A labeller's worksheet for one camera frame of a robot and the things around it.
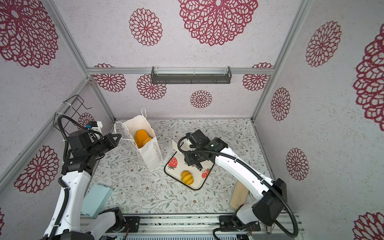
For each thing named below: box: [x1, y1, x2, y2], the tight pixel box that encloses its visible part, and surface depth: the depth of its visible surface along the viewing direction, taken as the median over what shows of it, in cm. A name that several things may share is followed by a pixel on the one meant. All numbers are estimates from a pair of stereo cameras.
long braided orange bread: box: [135, 129, 149, 149], surface depth 93 cm
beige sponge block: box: [230, 180, 249, 211], surface depth 81 cm
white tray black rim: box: [164, 151, 215, 191], surface depth 92 cm
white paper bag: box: [114, 108, 164, 171], surface depth 87 cm
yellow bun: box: [180, 170, 194, 185], surface depth 87 cm
